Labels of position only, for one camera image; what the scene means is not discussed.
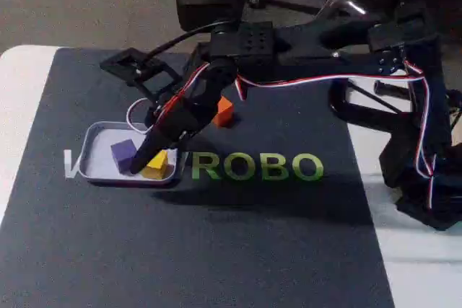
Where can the black mat with ROBO print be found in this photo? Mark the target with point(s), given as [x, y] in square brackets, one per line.
[180, 243]

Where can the orange cube block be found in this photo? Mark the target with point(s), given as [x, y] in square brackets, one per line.
[224, 115]

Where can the purple cube block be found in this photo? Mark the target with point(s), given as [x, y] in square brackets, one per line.
[121, 154]

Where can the black camera mount frame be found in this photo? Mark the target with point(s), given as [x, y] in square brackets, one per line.
[133, 66]

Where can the pale rounded rectangular tray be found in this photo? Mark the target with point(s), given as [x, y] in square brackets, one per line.
[97, 163]

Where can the black C-clamp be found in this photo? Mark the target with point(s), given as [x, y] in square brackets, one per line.
[355, 111]

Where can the yellow cube block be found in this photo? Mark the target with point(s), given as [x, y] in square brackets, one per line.
[159, 169]

